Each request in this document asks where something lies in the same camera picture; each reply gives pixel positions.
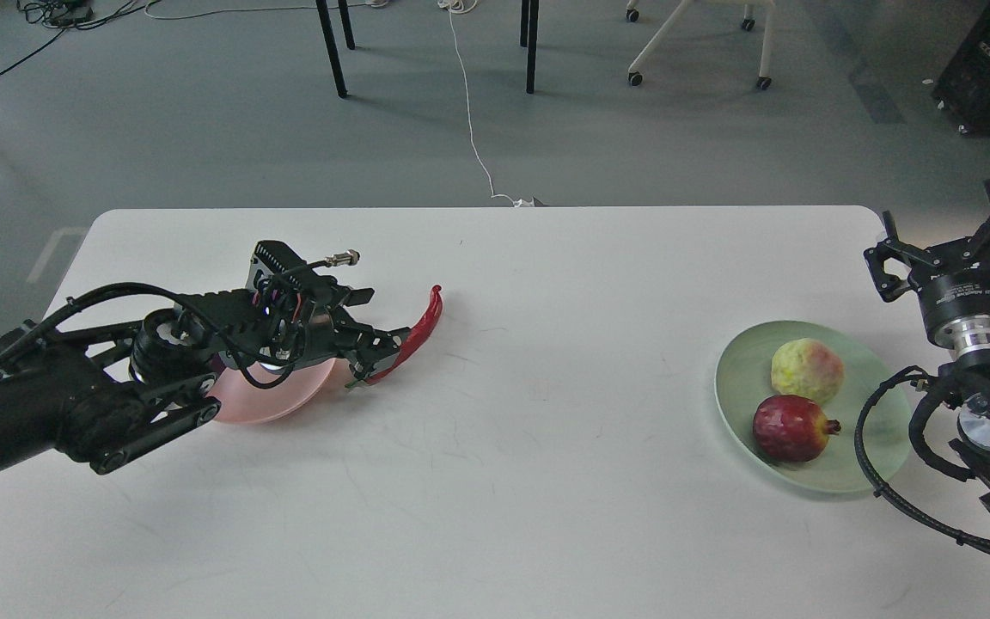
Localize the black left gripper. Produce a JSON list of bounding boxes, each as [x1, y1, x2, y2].
[[173, 242, 413, 383]]

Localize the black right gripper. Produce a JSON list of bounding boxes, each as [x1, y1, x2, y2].
[[863, 179, 990, 350]]

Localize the red chili pepper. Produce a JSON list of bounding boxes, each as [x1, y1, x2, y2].
[[345, 285, 443, 390]]

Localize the green pink guava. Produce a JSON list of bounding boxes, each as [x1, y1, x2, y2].
[[770, 338, 845, 405]]

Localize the red pomegranate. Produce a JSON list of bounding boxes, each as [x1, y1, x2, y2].
[[753, 395, 842, 463]]

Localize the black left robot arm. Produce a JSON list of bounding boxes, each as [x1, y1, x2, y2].
[[0, 240, 417, 475]]

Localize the pink plate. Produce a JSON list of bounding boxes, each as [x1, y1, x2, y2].
[[208, 359, 340, 426]]

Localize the light green plate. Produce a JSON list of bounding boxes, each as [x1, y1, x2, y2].
[[714, 321, 893, 494]]

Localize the black table leg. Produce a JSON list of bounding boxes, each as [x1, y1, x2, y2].
[[337, 0, 357, 50], [315, 0, 347, 99], [520, 0, 540, 95]]

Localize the black table leg rear left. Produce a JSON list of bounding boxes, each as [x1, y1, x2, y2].
[[337, 0, 357, 50]]

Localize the white rolling chair base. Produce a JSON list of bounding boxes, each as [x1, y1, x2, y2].
[[626, 0, 778, 92]]

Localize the black table leg right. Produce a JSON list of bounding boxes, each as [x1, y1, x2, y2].
[[520, 0, 540, 95]]

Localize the white floor cable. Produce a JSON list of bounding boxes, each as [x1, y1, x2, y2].
[[438, 0, 535, 208]]

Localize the black floor cables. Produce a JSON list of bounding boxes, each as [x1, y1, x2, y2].
[[0, 0, 152, 100]]

